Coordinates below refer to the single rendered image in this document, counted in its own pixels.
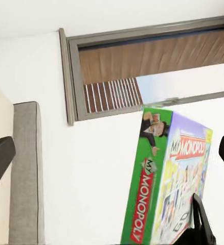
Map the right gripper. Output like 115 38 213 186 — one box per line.
175 193 216 245

